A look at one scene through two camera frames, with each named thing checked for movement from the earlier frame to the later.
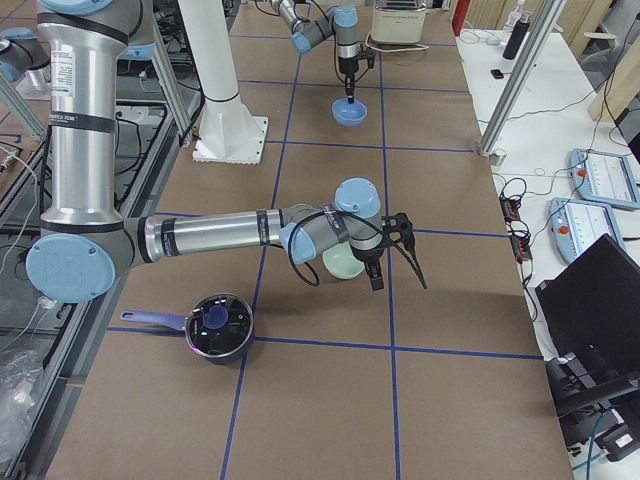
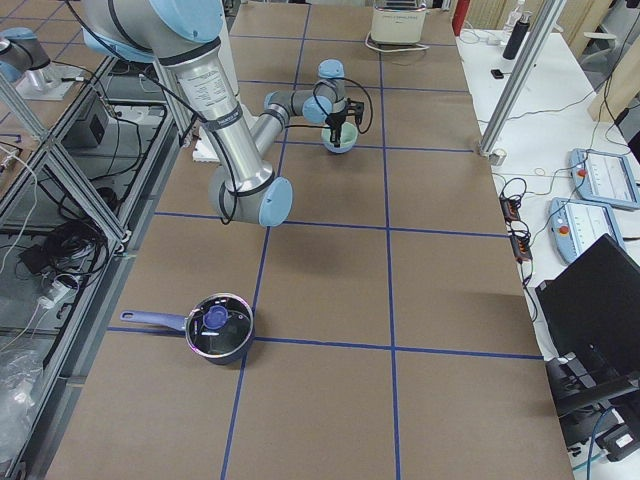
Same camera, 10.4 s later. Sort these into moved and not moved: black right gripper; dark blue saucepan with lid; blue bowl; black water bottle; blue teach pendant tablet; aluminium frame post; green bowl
Moved: black right gripper; blue bowl; green bowl
Not moved: dark blue saucepan with lid; blue teach pendant tablet; aluminium frame post; black water bottle
